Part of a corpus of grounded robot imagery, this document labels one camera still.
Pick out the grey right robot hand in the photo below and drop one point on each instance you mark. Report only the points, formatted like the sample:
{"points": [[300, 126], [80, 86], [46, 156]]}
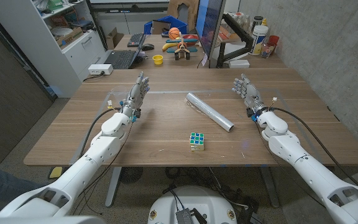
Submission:
{"points": [[251, 95]]}

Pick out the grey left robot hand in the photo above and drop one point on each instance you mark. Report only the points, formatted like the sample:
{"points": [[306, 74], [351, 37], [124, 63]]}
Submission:
{"points": [[135, 96]]}

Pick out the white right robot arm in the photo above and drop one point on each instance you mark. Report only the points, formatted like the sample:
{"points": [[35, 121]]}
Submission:
{"points": [[287, 146]]}

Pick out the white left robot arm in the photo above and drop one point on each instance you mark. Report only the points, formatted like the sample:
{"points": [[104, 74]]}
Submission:
{"points": [[104, 149]]}

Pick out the plastic wrap roll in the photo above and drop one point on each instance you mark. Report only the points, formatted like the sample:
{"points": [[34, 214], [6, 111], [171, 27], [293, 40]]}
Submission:
{"points": [[210, 112]]}

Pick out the Rubik's cube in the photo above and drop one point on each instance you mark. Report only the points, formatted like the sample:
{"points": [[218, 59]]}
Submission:
{"points": [[197, 141]]}

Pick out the clear plastic cup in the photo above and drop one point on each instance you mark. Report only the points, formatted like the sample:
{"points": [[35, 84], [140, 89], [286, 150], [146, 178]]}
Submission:
{"points": [[118, 92]]}

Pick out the small white box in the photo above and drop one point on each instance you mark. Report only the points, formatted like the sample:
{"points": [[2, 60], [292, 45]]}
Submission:
{"points": [[239, 63]]}

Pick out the black laptop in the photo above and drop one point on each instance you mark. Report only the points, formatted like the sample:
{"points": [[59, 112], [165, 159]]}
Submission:
{"points": [[121, 59]]}

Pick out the small yellow cup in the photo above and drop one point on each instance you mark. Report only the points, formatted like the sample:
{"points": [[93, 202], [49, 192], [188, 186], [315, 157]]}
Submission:
{"points": [[158, 60]]}

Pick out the white power strip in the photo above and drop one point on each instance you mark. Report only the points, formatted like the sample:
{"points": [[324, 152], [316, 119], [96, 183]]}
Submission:
{"points": [[100, 69]]}

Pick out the clear glass jar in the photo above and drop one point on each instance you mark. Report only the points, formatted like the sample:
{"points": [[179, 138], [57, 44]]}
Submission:
{"points": [[267, 50]]}

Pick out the black computer mouse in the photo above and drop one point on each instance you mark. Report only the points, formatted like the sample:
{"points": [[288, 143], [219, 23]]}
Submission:
{"points": [[148, 47]]}

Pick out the white labelled canister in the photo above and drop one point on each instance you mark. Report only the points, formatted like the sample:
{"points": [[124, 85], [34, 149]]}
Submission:
{"points": [[258, 40]]}

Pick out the black keyboard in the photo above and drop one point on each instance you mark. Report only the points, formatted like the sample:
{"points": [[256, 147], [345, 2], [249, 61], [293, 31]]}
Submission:
{"points": [[136, 40]]}

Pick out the yellow banana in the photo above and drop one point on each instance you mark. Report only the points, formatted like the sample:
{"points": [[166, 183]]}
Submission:
{"points": [[167, 46]]}

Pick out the red cup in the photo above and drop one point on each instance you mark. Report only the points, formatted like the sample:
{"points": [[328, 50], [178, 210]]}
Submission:
{"points": [[273, 40]]}

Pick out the open cardboard box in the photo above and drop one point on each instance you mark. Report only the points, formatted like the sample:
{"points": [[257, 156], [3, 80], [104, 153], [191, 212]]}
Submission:
{"points": [[113, 39]]}

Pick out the wooden toy airplane teal wings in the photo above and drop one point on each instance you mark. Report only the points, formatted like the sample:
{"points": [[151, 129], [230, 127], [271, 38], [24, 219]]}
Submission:
{"points": [[182, 48]]}

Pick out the dark-lidded jar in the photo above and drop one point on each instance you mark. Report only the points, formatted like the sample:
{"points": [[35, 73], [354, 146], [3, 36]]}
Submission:
{"points": [[257, 21]]}

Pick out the yellow-capped bottle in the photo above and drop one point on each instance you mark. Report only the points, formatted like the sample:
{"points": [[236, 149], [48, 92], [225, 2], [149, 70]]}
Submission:
{"points": [[264, 22]]}

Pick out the small orange basketball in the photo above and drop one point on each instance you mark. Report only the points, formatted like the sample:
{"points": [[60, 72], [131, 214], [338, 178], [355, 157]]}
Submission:
{"points": [[174, 33]]}

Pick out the round black fan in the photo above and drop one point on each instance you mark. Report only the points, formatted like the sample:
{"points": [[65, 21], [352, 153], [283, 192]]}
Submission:
{"points": [[130, 175]]}

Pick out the red bowl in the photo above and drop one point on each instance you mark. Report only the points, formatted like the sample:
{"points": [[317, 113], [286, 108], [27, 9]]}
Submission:
{"points": [[193, 37]]}

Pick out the flat computer monitor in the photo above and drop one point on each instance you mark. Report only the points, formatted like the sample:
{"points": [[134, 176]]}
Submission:
{"points": [[208, 21]]}

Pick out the blue plastic bin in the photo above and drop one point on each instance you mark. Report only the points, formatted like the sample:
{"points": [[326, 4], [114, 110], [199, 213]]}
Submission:
{"points": [[176, 22]]}

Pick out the printed cardboard box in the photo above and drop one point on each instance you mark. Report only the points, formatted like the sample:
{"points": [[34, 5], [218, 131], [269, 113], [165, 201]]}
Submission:
{"points": [[70, 36]]}

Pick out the white plate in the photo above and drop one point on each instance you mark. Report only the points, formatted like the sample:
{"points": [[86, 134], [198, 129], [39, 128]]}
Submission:
{"points": [[61, 31]]}

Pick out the brown cardboard sheet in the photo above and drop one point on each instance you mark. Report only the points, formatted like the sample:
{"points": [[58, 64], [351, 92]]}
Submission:
{"points": [[183, 7]]}

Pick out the white shelf cabinet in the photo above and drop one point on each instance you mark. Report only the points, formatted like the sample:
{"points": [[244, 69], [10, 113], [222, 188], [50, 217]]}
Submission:
{"points": [[42, 53]]}

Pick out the black slipper yellow insole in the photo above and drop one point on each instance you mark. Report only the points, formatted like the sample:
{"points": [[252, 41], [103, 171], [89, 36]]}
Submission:
{"points": [[55, 172]]}

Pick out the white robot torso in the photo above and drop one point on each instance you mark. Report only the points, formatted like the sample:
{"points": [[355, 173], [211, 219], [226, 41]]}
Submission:
{"points": [[197, 199]]}

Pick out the grey finned electronics module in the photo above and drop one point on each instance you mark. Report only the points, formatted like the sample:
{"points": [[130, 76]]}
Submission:
{"points": [[184, 216]]}

